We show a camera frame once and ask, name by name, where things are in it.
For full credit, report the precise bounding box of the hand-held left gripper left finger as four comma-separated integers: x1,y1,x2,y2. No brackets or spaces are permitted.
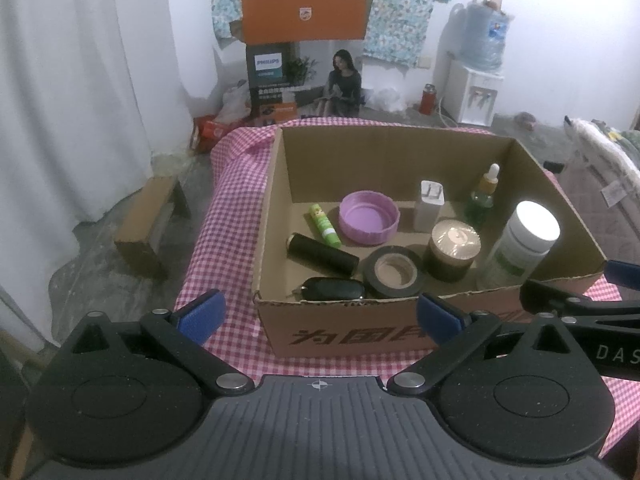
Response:
69,288,257,396

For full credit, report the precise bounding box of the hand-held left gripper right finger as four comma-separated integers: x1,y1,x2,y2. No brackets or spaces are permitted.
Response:
386,292,584,396

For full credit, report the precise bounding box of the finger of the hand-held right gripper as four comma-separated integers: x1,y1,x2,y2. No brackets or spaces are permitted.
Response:
604,260,640,289
519,279,640,318

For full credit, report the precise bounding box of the dark jar with gold lid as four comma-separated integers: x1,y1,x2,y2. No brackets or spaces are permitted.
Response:
421,218,483,284

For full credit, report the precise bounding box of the black tape roll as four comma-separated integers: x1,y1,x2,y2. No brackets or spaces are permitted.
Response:
361,245,427,299

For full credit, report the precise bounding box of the white plastic bottle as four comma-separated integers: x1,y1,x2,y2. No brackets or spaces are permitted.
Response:
475,200,562,292

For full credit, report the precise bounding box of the white charger plug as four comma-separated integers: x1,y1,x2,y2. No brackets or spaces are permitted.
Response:
412,179,447,234

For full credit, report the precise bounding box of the black car key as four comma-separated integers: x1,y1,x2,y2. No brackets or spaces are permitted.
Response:
286,276,368,303

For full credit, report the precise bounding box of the purple plastic lid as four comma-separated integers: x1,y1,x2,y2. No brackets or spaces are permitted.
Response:
338,189,403,247

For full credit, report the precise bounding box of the green dropper bottle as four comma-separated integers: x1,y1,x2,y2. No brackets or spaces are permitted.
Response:
464,162,503,229

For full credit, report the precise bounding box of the black cylinder spool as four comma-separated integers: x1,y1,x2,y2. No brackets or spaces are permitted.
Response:
285,231,361,278

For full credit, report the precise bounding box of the brown cardboard box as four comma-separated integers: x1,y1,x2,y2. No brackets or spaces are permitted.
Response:
251,124,609,359

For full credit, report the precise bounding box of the pale quilt with label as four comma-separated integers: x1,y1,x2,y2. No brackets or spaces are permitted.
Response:
556,160,640,267

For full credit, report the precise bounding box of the pink checkered tablecloth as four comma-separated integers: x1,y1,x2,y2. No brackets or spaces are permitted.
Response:
174,115,640,459

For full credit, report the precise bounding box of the small cardboard box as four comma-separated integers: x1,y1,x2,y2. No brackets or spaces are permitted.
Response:
113,175,192,282

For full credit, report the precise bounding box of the grey blanket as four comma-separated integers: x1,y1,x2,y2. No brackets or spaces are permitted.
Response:
605,129,640,159

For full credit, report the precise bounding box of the white fluffy blanket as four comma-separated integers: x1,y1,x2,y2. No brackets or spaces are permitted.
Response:
563,115,640,187

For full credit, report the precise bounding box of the green lip balm tube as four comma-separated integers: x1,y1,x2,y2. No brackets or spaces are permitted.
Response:
306,202,344,249

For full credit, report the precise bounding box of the red packet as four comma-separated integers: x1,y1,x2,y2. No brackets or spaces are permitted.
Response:
188,114,252,154

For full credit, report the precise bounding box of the white plastic bag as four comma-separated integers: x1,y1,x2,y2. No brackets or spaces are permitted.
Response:
219,84,252,122
369,88,407,114

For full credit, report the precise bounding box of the red thermos flask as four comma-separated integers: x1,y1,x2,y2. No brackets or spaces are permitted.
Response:
418,82,438,116

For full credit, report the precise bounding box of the white water dispenser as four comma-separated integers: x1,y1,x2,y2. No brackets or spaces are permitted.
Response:
441,56,506,128

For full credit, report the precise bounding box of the white curtain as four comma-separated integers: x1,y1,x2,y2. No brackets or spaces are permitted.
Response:
0,0,189,357

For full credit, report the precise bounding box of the orange printed appliance box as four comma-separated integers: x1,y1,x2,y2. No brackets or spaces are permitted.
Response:
229,0,378,127

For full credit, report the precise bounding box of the patterned wall cloth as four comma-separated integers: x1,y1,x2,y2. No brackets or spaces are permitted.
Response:
209,0,457,69

